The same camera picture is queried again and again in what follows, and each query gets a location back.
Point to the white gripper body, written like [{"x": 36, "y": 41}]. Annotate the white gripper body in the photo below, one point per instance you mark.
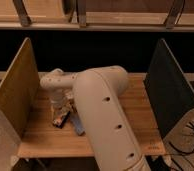
[{"x": 61, "y": 102}]

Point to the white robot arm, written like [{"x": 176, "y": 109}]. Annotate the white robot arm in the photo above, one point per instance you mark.
[{"x": 95, "y": 93}]

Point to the left wooden divider panel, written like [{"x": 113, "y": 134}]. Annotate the left wooden divider panel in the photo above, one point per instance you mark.
[{"x": 17, "y": 91}]

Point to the right dark divider panel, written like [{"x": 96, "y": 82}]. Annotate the right dark divider panel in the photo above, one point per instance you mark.
[{"x": 170, "y": 94}]

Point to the wooden shelf frame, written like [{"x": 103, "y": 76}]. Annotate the wooden shelf frame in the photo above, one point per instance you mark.
[{"x": 98, "y": 15}]

